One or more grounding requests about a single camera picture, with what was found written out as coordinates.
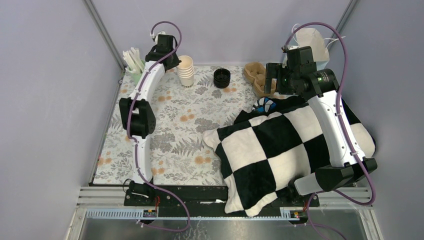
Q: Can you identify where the light blue paper bag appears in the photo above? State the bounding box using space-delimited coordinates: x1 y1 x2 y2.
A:
287 27 339 70

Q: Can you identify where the stack of paper cups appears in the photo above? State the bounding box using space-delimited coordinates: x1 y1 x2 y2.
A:
176 55 194 88

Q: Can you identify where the stack of cardboard cup carriers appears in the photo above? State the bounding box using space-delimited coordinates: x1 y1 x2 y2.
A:
243 62 276 98

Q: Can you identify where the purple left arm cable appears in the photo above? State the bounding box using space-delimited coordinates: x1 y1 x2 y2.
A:
125 21 192 234

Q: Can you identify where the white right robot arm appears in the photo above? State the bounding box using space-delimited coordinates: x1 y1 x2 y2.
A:
264 46 378 206

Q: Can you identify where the blue white patterned object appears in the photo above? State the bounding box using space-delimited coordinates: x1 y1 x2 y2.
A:
252 97 277 113

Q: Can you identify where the black white checkered pillow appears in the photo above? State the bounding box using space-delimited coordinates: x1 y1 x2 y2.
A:
202 96 377 218

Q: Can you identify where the green cup with straws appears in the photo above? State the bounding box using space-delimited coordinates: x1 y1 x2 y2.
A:
122 47 145 84

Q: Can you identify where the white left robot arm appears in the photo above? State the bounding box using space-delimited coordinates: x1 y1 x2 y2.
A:
118 34 180 206

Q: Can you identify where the floral patterned table mat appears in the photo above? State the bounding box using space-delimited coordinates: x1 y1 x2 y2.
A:
92 66 258 186

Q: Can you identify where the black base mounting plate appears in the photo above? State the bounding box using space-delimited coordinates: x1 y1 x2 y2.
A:
123 182 310 218

